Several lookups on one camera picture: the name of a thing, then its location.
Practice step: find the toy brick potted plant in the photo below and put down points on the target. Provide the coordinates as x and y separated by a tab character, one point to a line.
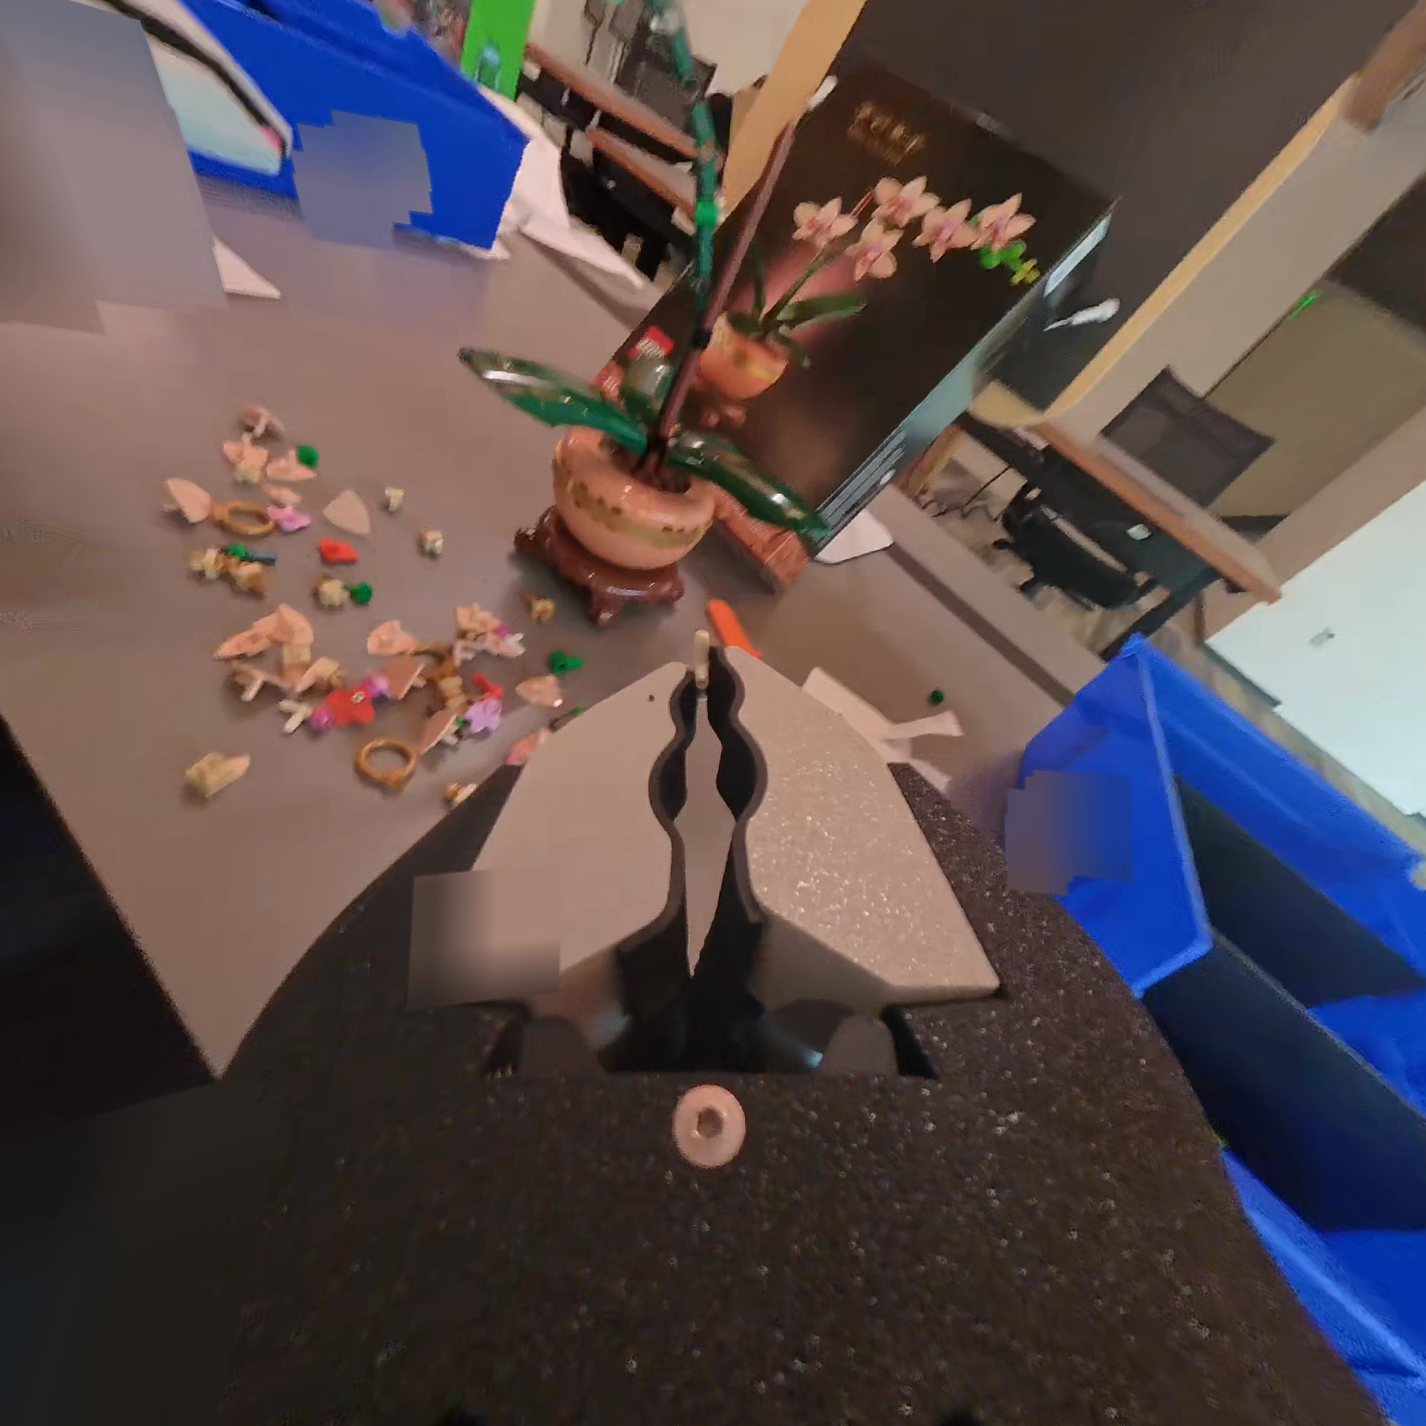
626	509

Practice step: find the office desk with black legs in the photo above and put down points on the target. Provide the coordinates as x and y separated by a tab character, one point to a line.
1151	503

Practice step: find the blue plastic bin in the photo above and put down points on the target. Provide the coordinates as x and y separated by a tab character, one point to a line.
1281	872
467	149

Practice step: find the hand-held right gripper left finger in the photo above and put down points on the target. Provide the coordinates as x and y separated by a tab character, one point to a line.
582	800

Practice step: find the pile of small toy bricks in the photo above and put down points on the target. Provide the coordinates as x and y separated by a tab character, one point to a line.
277	640

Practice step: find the grey desk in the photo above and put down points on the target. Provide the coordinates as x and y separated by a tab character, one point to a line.
112	692

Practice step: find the small green brick piece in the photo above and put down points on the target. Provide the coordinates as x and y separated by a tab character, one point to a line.
567	665

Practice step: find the white bar brick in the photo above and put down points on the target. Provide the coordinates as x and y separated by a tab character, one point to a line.
702	656

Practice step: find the dark orchid picture box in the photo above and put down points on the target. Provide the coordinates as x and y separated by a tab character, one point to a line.
950	336

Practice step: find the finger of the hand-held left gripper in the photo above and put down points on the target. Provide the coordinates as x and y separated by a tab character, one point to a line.
221	114

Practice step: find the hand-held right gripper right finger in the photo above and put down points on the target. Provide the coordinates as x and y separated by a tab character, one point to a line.
861	858

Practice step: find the green toy set box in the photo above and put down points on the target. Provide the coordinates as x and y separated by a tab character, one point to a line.
496	51

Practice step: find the orange brick separator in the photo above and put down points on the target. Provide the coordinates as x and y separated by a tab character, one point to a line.
728	626

